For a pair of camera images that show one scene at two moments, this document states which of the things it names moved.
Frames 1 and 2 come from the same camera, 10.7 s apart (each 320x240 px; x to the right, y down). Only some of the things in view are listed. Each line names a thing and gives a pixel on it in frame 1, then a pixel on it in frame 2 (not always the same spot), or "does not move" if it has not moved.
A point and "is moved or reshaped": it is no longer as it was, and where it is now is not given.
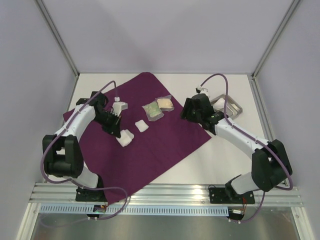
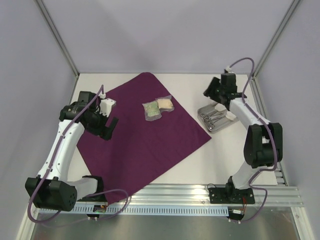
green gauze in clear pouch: x=153 y=111 does not move
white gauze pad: x=220 y=104 is moved or reshaped
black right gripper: x=191 y=110 -> x=211 y=88
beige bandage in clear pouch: x=165 y=103 does not move
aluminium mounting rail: x=64 y=194 does not move
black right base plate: x=219 y=195 does not move
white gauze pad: x=141 y=125 -> x=230 y=116
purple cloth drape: x=155 y=133 does not move
